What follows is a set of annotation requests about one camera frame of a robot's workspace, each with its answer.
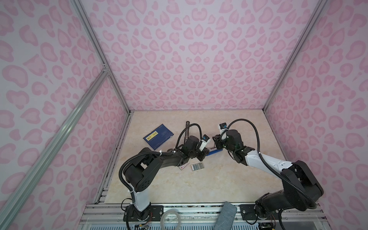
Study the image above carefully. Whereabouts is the silver staple tray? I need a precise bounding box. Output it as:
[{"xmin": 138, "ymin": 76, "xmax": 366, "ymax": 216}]
[{"xmin": 191, "ymin": 163, "xmax": 205, "ymax": 171}]

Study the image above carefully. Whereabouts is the red white staple box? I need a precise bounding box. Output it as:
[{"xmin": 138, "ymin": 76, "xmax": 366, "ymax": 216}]
[{"xmin": 179, "ymin": 162, "xmax": 189, "ymax": 170}]

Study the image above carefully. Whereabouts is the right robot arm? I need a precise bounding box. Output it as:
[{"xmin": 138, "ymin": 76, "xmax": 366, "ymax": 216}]
[{"xmin": 213, "ymin": 129, "xmax": 324, "ymax": 219}]

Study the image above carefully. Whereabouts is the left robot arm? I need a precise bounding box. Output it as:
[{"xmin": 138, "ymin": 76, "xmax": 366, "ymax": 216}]
[{"xmin": 118, "ymin": 135, "xmax": 210, "ymax": 214}]

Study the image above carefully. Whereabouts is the blue booklet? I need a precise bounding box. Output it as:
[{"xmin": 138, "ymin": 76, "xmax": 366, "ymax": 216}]
[{"xmin": 143, "ymin": 124, "xmax": 173, "ymax": 150}]

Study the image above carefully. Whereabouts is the clear tape roll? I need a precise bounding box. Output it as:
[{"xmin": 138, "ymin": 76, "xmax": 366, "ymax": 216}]
[{"xmin": 160, "ymin": 209, "xmax": 182, "ymax": 230}]

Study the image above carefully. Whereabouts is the grey cloth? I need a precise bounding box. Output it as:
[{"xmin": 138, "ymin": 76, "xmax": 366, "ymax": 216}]
[{"xmin": 213, "ymin": 202, "xmax": 237, "ymax": 230}]

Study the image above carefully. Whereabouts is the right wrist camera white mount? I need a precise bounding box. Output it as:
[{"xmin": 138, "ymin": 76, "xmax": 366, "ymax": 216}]
[{"xmin": 218, "ymin": 123, "xmax": 228, "ymax": 135}]

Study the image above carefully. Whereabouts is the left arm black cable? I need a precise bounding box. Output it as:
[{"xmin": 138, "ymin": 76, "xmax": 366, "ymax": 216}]
[{"xmin": 118, "ymin": 123, "xmax": 203, "ymax": 193}]

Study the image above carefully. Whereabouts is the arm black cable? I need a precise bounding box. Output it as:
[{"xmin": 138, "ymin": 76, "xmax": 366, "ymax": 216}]
[
  {"xmin": 219, "ymin": 118, "xmax": 317, "ymax": 209},
  {"xmin": 118, "ymin": 123, "xmax": 203, "ymax": 193}
]

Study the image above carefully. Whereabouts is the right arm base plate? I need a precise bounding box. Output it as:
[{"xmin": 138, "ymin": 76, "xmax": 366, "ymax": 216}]
[{"xmin": 239, "ymin": 204, "xmax": 278, "ymax": 222}]

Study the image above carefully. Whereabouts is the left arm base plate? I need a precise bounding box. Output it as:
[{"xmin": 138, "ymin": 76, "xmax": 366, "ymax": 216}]
[{"xmin": 123, "ymin": 204, "xmax": 164, "ymax": 222}]

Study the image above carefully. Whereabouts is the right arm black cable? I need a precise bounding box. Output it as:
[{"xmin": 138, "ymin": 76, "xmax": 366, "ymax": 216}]
[{"xmin": 219, "ymin": 118, "xmax": 317, "ymax": 209}]

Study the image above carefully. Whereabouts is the aluminium frame rail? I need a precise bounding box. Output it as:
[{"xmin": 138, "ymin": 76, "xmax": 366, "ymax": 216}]
[{"xmin": 0, "ymin": 67, "xmax": 110, "ymax": 222}]

